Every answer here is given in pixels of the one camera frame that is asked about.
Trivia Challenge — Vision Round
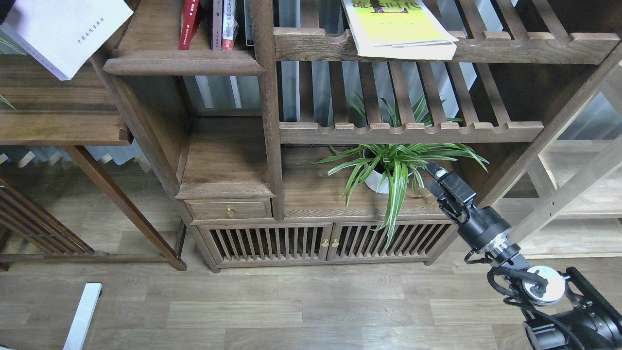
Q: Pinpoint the yellow cover book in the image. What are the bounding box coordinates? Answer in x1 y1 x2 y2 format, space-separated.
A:
342 0 457 61

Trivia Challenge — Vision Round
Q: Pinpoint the dark wooden bookshelf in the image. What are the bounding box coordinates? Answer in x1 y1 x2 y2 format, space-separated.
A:
92 0 621 272

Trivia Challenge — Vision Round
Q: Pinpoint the white plant pot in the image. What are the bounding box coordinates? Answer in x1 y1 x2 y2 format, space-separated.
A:
362 149 415 196

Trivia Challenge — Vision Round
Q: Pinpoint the left slatted cabinet door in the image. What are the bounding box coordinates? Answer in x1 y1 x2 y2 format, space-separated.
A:
198 222 333 268

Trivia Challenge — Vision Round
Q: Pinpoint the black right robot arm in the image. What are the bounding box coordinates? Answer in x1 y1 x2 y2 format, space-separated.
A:
426 162 622 350

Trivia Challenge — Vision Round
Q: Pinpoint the white lavender book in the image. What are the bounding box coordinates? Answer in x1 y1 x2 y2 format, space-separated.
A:
1 0 133 81

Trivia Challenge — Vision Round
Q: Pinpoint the white stand leg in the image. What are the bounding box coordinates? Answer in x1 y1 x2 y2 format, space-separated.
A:
63 282 103 350

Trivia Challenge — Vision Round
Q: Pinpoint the right slatted cabinet door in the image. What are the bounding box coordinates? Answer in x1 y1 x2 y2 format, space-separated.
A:
321 220 458 265

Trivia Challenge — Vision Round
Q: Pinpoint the light wooden shelf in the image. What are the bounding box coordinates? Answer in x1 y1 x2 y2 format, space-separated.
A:
495 64 622 258

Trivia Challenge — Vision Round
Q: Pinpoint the slatted cabinet door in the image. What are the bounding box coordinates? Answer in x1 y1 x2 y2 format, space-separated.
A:
321 220 458 265
198 222 333 268

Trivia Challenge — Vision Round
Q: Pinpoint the red cover book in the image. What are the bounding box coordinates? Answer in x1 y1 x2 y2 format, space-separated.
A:
178 0 203 51

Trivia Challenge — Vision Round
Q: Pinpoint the red white upright book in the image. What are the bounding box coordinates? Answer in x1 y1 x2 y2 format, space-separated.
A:
221 0 238 51

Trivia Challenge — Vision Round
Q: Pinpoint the dark upright book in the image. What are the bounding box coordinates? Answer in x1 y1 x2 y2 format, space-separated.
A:
243 0 255 50

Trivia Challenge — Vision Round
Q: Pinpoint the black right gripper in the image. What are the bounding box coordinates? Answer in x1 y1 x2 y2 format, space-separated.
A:
426 161 511 253

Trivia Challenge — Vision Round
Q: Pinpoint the green spider plant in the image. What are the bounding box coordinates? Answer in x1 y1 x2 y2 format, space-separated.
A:
305 91 490 250

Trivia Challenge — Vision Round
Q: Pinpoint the dark slatted wooden chair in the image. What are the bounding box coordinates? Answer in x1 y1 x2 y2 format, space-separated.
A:
0 177 99 261

